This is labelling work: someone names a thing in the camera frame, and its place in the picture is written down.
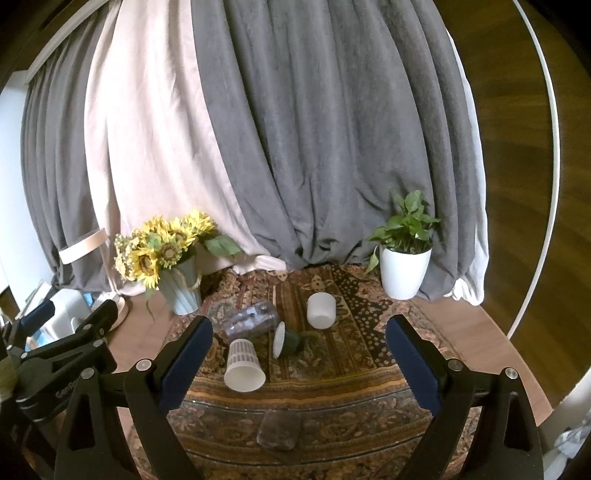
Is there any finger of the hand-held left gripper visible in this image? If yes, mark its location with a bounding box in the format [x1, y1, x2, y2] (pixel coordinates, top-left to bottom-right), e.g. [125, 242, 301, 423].
[69, 299, 119, 354]
[6, 301, 56, 354]

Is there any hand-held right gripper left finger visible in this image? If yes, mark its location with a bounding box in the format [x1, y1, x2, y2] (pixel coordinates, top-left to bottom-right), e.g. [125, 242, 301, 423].
[53, 315, 214, 480]

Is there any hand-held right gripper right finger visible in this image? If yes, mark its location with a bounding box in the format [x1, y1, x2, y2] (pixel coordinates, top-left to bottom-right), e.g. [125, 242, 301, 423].
[385, 315, 542, 480]

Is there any white dotted paper cup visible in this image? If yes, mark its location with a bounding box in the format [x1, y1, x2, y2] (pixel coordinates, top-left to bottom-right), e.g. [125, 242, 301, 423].
[223, 338, 267, 393]

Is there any dark green cup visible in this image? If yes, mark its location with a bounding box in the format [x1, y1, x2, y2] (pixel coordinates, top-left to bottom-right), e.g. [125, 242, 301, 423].
[272, 321, 304, 359]

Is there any plain white cup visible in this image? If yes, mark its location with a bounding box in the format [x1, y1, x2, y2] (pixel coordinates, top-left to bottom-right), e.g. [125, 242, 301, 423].
[307, 292, 341, 330]

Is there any clear glass cup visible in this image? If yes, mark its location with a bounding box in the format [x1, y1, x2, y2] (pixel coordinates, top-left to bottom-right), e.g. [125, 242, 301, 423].
[257, 410, 302, 452]

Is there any white appliance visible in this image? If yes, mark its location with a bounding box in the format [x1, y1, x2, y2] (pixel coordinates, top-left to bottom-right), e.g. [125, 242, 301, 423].
[25, 281, 101, 352]

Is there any white desk lamp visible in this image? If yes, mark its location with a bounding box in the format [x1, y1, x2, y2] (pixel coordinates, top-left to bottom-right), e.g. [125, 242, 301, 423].
[58, 229, 130, 330]

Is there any clear plastic bottle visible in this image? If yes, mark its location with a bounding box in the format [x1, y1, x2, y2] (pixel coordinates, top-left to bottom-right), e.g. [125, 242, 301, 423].
[207, 300, 280, 345]

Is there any patterned brown rug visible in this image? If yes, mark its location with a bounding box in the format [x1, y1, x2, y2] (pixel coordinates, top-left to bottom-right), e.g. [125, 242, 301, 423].
[129, 263, 482, 480]

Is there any sunflower bouquet in grey vase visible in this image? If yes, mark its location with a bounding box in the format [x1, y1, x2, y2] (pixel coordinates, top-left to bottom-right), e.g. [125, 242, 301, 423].
[113, 210, 245, 316]

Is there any green plant in white pot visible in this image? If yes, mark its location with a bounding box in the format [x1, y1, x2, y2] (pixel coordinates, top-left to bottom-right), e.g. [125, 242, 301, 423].
[364, 190, 443, 300]

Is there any grey curtain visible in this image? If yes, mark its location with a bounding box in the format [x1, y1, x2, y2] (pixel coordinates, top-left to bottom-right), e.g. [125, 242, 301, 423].
[20, 30, 122, 296]
[190, 0, 482, 305]

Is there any white sheer curtain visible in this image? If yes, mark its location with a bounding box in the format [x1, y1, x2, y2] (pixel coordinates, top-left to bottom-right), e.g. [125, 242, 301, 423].
[447, 44, 491, 306]

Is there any pink curtain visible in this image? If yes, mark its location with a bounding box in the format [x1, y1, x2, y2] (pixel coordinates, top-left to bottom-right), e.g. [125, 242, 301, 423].
[84, 0, 288, 297]

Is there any white grey cloth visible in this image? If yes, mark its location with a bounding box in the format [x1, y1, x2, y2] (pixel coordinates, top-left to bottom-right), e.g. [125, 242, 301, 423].
[553, 427, 591, 464]

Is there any white hoop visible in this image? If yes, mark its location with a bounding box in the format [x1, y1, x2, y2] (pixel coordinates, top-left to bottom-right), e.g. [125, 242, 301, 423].
[505, 0, 563, 341]

